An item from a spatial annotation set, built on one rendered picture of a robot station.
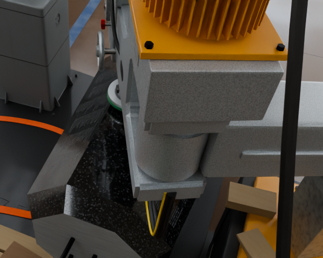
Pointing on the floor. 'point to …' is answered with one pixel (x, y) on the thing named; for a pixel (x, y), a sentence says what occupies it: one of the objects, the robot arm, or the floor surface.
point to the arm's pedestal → (30, 50)
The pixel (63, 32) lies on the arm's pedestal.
